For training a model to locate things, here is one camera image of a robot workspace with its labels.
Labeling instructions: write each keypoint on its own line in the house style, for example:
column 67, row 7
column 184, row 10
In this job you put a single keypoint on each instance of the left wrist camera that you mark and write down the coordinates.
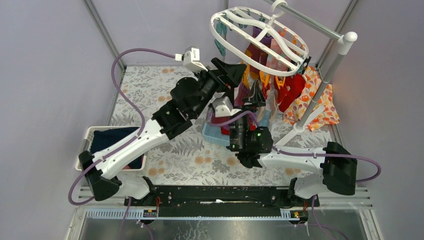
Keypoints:
column 191, row 60

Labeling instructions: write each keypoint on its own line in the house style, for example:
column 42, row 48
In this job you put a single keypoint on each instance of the floral table mat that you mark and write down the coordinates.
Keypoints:
column 188, row 159

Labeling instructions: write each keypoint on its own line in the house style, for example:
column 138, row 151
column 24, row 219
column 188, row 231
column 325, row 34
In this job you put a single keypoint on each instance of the red beige sock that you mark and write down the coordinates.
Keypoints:
column 272, row 104

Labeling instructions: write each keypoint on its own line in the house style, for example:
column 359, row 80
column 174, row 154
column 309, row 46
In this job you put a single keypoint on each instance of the navy folded cloth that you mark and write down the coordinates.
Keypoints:
column 106, row 139

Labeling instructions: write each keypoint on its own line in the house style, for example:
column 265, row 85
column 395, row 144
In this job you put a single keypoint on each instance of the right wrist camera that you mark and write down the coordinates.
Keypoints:
column 223, row 107

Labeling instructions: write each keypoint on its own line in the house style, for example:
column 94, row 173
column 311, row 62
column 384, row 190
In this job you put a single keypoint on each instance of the blue plastic basket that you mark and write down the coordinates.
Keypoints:
column 212, row 134

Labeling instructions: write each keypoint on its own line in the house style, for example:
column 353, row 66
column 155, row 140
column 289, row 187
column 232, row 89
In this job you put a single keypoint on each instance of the white clip hanger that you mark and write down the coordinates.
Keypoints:
column 287, row 48

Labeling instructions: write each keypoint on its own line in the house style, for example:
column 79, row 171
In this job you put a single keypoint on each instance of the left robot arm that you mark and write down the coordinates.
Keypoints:
column 189, row 98

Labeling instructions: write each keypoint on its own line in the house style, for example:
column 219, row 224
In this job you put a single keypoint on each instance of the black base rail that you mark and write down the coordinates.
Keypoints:
column 173, row 201

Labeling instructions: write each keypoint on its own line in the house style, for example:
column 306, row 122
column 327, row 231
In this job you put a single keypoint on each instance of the purple patchwork sock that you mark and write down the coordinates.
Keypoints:
column 243, row 92

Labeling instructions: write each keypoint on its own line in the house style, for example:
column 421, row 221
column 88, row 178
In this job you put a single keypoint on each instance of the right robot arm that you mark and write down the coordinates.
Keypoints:
column 331, row 168

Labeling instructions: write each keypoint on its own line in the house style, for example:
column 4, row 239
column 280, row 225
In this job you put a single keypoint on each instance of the purple patterned sock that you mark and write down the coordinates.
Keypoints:
column 257, row 54

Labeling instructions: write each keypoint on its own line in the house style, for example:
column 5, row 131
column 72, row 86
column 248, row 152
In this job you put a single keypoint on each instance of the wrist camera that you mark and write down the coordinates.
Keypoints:
column 191, row 60
column 223, row 107

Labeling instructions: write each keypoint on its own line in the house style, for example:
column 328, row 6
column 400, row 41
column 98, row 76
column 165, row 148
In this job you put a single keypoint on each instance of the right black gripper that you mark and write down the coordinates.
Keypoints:
column 257, row 98

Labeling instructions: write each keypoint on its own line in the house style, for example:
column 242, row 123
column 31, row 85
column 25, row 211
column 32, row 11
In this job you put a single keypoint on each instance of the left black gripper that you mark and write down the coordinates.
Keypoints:
column 219, row 77

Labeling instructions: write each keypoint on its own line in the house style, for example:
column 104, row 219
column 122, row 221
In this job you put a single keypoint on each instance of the red santa sock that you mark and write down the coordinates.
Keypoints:
column 224, row 130

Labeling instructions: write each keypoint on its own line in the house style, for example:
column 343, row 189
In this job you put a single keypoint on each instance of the white plastic basket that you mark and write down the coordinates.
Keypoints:
column 86, row 143

